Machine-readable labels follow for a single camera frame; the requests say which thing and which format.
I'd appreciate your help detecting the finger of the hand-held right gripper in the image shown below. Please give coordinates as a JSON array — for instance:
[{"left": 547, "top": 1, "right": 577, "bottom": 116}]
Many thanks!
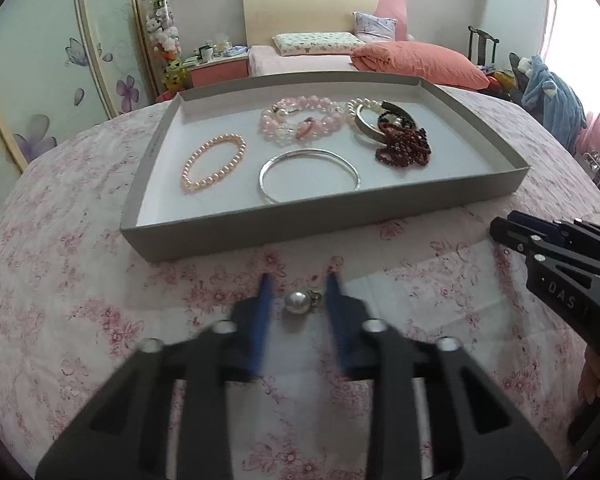
[
  {"left": 490, "top": 216, "right": 600, "bottom": 282},
  {"left": 507, "top": 211, "right": 600, "bottom": 261}
]

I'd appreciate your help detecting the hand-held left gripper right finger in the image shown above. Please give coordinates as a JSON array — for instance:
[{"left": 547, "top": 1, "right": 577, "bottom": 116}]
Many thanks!
[{"left": 326, "top": 271, "right": 563, "bottom": 480}]

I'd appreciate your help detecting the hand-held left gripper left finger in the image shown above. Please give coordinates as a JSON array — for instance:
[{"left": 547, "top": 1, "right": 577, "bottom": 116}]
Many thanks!
[{"left": 35, "top": 272, "right": 276, "bottom": 480}]

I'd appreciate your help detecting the pearl pendant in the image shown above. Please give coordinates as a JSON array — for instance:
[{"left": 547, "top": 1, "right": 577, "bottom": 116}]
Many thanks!
[{"left": 284, "top": 287, "right": 326, "bottom": 317}]

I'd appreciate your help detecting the grey cardboard tray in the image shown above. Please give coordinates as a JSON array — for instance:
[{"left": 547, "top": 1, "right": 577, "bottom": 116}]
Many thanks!
[{"left": 119, "top": 71, "right": 529, "bottom": 263}]

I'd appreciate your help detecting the thin silver bangle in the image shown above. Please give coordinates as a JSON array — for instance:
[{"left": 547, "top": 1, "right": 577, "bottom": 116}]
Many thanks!
[{"left": 259, "top": 148, "right": 361, "bottom": 206}]

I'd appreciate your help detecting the dark red bead necklace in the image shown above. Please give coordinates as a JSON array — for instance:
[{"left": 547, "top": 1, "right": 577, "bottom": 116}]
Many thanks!
[{"left": 375, "top": 112, "right": 433, "bottom": 167}]

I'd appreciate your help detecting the dark metal cuff bangle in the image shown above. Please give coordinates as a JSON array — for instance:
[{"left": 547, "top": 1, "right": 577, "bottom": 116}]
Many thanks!
[{"left": 352, "top": 101, "right": 418, "bottom": 137}]

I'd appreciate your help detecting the pink crystal bead bracelet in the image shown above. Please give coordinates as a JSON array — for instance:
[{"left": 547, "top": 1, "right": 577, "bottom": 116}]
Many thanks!
[{"left": 259, "top": 95, "right": 347, "bottom": 147}]

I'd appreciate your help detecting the person's right hand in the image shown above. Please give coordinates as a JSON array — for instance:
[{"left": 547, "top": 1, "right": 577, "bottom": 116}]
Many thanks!
[{"left": 577, "top": 347, "right": 600, "bottom": 406}]

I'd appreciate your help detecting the blue plush garment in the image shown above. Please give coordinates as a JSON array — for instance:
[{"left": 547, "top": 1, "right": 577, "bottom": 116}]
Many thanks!
[{"left": 521, "top": 55, "right": 588, "bottom": 156}]

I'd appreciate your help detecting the dark wooden chair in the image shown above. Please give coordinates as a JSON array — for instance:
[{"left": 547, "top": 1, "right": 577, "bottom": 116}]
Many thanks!
[{"left": 467, "top": 25, "right": 500, "bottom": 67}]

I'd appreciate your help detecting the orange quilt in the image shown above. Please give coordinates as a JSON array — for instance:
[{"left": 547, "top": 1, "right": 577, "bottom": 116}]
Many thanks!
[{"left": 351, "top": 41, "right": 491, "bottom": 92}]

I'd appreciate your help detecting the pink nightstand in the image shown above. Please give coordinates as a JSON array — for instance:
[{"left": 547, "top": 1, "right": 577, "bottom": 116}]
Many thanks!
[{"left": 187, "top": 52, "right": 251, "bottom": 90}]

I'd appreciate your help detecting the yellow plush toy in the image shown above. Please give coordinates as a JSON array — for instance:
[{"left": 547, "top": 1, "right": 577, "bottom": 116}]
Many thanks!
[{"left": 166, "top": 60, "right": 187, "bottom": 88}]

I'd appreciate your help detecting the pink bed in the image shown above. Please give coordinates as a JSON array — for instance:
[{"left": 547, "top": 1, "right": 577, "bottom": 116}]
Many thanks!
[{"left": 247, "top": 44, "right": 491, "bottom": 92}]

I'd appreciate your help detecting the purple patterned pillow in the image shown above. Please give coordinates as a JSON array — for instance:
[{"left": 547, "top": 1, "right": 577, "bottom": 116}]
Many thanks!
[{"left": 352, "top": 11, "right": 398, "bottom": 42}]

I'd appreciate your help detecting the floral white pillow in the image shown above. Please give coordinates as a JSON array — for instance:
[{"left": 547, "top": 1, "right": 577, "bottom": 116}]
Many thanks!
[{"left": 272, "top": 31, "right": 363, "bottom": 57}]

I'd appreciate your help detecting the clear tube of plush toys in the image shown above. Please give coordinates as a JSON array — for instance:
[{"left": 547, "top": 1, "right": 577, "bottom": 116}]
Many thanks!
[{"left": 142, "top": 0, "right": 187, "bottom": 93}]

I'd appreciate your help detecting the beige wooden headboard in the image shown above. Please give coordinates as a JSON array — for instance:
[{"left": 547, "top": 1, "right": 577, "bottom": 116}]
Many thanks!
[{"left": 242, "top": 0, "right": 410, "bottom": 47}]

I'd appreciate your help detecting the flower printed wardrobe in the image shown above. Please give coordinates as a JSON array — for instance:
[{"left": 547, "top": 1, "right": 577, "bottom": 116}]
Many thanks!
[{"left": 0, "top": 0, "right": 156, "bottom": 241}]

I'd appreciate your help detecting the pink pearl bracelet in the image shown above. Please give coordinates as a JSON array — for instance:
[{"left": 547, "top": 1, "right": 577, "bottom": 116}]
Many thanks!
[{"left": 180, "top": 133, "right": 247, "bottom": 193}]

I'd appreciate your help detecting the white pearl bracelet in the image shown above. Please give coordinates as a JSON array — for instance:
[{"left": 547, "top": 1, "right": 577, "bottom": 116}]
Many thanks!
[{"left": 346, "top": 97, "right": 387, "bottom": 133}]

